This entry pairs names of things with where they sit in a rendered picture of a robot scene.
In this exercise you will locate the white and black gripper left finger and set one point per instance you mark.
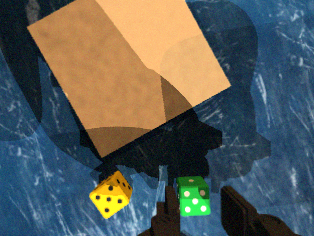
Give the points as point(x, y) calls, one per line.
point(163, 224)

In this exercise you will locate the green die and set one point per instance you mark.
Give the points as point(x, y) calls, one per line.
point(193, 196)

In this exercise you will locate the tan square mat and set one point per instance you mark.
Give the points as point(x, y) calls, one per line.
point(128, 66)

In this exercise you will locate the yellow die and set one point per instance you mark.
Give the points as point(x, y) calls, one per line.
point(111, 194)

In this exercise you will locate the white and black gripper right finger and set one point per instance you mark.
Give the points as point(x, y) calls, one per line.
point(240, 218)

